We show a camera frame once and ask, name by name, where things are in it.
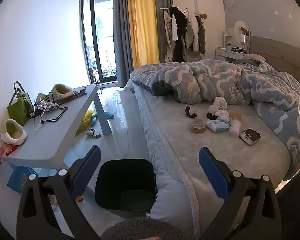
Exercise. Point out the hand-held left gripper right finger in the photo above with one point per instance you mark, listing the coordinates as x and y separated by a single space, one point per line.
213 173

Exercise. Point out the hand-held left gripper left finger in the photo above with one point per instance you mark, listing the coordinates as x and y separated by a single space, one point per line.
86 171

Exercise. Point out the black plastic trash bin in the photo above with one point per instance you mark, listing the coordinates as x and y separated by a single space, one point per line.
125 177

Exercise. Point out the blue wet wipes pack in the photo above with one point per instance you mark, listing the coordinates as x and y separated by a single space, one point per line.
217 126

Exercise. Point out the brown tape roll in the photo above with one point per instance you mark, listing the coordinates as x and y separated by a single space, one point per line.
198 128

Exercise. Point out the white tissue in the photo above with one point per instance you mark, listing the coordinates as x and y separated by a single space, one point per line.
235 128

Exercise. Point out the black white snack packet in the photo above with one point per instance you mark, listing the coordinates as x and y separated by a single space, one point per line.
250 136

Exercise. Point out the dark brown shell piece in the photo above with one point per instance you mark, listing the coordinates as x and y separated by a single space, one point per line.
190 115

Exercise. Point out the grey bed mattress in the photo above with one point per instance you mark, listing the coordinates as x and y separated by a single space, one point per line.
180 155

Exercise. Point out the light blue low table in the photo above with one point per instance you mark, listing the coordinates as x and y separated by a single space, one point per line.
52 140

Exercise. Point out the yellow plastic bag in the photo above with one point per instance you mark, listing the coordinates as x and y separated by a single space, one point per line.
86 122

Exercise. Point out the blue patterned fleece blanket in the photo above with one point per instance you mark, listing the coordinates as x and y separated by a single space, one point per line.
265 85

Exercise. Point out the blue toy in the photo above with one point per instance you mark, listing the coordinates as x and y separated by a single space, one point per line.
110 115

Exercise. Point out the beige tape roll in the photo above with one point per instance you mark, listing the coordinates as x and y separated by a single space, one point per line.
236 116

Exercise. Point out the blue cardboard box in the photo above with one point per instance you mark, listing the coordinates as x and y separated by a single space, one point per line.
20 180

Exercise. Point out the grey padded headboard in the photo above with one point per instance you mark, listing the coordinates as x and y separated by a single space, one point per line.
277 52

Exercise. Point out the blue white tissue packet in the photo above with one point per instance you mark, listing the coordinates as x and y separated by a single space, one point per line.
46 106

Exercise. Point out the dark wooden sticks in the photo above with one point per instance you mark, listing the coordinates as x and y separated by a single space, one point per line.
77 95

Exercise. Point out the small black box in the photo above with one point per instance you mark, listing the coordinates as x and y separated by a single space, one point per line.
33 115

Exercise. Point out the beige pillow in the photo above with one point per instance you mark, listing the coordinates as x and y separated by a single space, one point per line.
256 57

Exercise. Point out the grey fuzzy garment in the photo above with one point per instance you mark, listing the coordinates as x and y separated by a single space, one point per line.
140 228

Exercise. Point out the green fuzzy slipper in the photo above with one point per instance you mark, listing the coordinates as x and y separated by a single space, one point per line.
13 132
61 90

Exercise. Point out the red paper packet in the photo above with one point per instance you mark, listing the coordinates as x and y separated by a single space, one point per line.
3 155

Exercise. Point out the beige flat pouch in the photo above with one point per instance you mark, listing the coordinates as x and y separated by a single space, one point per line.
41 96

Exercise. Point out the green felt handbag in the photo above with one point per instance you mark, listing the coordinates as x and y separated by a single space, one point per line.
17 110

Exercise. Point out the white vanity table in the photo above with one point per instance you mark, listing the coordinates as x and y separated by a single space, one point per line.
227 53

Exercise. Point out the round vanity mirror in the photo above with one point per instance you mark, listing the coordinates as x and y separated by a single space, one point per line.
238 31

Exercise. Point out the white desktop organizer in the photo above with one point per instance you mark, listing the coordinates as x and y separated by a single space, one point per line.
228 38

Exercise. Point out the green hanging vest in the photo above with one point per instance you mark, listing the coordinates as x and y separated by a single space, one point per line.
202 37

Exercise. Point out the white hanging jacket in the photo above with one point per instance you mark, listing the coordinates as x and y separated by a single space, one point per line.
193 35

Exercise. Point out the beige hanging coat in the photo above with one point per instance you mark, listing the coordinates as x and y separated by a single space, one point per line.
168 40

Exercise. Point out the black framed glass door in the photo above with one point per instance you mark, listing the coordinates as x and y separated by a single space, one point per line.
100 30

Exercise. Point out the white hanging shirt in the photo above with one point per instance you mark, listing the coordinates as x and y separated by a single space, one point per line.
174 28

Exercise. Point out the black hanging jacket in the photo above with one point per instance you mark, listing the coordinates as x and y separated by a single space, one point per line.
180 25

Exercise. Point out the yellow curtain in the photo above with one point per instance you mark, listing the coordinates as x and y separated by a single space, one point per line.
142 25

